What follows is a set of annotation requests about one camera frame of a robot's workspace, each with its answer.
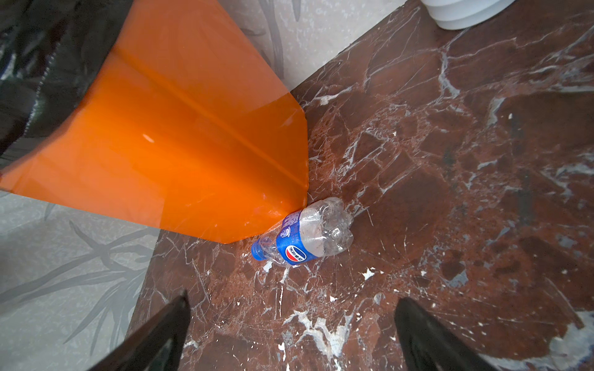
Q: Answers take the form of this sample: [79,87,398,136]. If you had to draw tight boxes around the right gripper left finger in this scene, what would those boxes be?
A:
[91,291,191,371]

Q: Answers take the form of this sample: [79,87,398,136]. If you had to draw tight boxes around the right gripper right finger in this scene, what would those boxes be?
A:
[394,297,495,370]

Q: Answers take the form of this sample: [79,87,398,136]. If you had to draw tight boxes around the orange trash bin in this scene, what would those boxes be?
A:
[1,1,309,243]

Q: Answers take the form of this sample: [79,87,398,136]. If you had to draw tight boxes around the black bin liner bag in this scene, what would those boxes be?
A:
[1,0,132,167]

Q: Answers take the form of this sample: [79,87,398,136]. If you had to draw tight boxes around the small pepsi bottle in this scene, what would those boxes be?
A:
[251,197,354,267]

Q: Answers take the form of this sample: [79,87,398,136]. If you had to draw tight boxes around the white potted artificial flowers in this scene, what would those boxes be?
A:
[421,0,514,30]

